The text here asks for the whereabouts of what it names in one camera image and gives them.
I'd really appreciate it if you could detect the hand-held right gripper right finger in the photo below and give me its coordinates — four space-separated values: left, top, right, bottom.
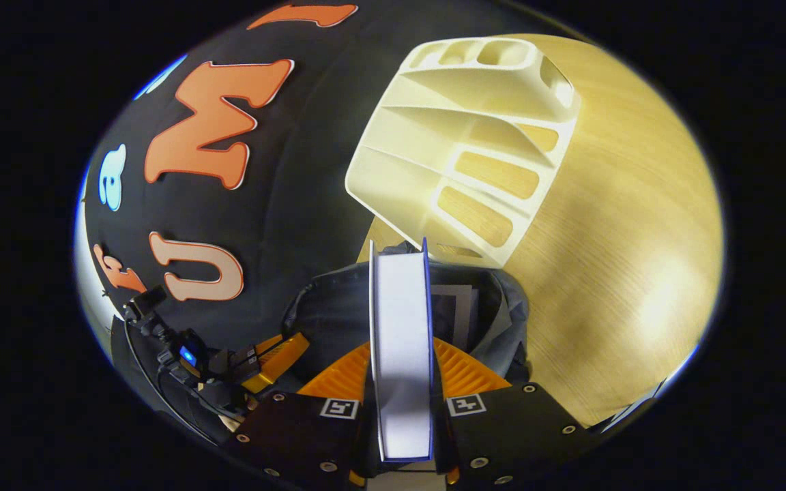
432 338 602 488

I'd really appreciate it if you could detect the blue cover book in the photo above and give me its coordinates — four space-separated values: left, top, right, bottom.
368 237 435 464

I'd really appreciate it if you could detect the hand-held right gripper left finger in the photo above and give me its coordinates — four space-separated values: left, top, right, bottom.
226 341 383 488

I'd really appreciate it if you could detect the portrait cover book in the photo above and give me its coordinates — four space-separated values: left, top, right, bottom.
431 285 481 348

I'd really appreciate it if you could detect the grey schoolbag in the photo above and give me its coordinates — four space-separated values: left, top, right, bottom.
282 240 530 383

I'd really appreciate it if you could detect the black backdrop cloth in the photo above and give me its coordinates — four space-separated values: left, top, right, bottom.
74 0 435 383

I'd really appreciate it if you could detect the white bookshelf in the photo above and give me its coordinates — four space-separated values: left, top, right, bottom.
345 38 581 269

